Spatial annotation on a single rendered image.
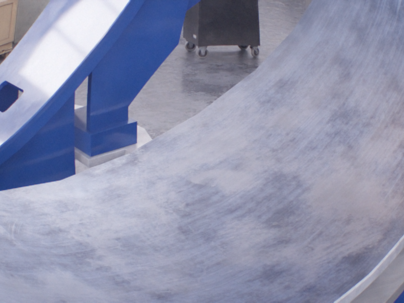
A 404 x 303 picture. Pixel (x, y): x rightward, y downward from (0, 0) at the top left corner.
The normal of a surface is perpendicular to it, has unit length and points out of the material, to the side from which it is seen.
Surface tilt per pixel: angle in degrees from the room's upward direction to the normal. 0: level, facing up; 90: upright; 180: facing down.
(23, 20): 90
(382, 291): 15
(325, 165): 25
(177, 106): 0
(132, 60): 90
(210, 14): 90
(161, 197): 5
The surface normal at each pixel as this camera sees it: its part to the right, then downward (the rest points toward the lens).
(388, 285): -0.18, -0.84
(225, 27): 0.33, 0.36
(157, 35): 0.64, 0.30
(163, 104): 0.02, -0.93
